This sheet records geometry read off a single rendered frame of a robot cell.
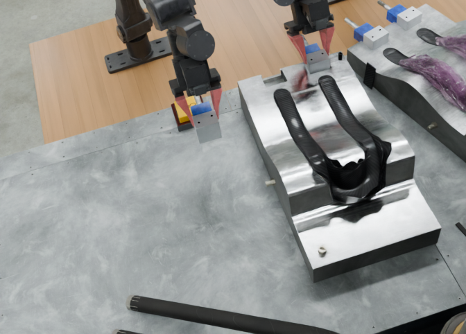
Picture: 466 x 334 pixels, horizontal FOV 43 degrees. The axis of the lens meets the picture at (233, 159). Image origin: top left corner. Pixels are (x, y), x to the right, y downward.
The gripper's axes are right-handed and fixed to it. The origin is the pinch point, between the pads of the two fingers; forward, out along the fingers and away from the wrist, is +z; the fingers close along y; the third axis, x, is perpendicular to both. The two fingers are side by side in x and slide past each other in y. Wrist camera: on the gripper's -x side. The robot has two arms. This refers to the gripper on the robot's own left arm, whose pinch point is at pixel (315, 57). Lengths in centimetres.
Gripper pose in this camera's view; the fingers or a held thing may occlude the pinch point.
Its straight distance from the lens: 141.3
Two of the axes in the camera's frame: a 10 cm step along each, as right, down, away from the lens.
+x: -1.7, -3.6, 9.2
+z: 2.5, 8.9, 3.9
